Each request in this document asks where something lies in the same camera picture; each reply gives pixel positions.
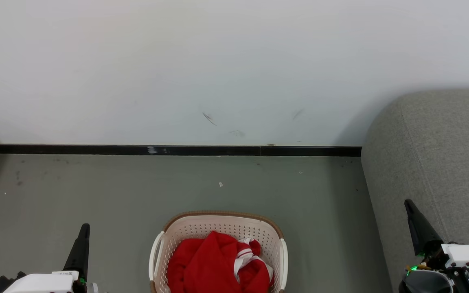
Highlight cream laundry basket brown rim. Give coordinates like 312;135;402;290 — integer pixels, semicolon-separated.
149;210;288;293

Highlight grey fabric sofa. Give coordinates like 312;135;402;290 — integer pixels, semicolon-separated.
361;89;469;293

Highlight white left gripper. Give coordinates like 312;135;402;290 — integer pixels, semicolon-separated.
2;223;99;293

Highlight red garment white striped cuffs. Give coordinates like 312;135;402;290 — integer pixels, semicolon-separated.
182;231;275;293

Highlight black baseboard strip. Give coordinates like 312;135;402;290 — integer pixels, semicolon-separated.
0;144;362;157

